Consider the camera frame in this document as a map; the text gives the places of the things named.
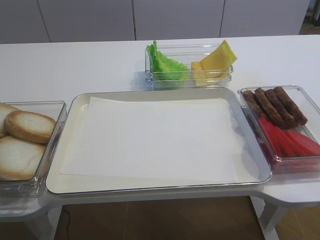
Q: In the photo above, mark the white paper sheet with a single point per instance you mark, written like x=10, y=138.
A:
x=183, y=140

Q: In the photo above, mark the clear left bread container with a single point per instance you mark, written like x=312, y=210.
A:
x=34, y=186

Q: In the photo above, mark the brown patty leftmost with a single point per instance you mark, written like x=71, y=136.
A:
x=251, y=101

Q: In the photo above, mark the red tomato slice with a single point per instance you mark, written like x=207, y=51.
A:
x=303, y=143
x=270, y=131
x=288, y=146

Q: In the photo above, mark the toasted bun front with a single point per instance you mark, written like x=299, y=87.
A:
x=19, y=159

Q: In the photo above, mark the toasted bun half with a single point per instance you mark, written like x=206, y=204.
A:
x=29, y=126

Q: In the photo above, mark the clear lettuce cheese container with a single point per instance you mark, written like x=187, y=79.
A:
x=185, y=54

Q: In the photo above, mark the red tomato slice right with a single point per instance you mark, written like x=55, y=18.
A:
x=303, y=143

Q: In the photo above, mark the flat yellow cheese slices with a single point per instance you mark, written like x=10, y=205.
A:
x=205, y=78

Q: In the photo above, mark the toasted bun rear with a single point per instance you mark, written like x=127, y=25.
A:
x=5, y=109

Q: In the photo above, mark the clear meat tomato container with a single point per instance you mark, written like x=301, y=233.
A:
x=283, y=165

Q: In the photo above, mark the brown patty rightmost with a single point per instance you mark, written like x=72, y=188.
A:
x=290, y=105

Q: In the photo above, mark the green lettuce leaf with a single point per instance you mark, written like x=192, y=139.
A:
x=164, y=68

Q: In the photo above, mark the upright yellow cheese slice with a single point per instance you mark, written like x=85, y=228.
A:
x=220, y=59

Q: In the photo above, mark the red tomato slice left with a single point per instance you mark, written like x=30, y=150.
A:
x=270, y=131

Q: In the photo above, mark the white serving tray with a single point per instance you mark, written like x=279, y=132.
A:
x=251, y=169

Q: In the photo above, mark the red tomato slice middle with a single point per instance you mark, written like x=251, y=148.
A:
x=288, y=146

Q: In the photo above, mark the brown patty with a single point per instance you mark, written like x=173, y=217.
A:
x=271, y=111
x=251, y=101
x=287, y=121
x=290, y=105

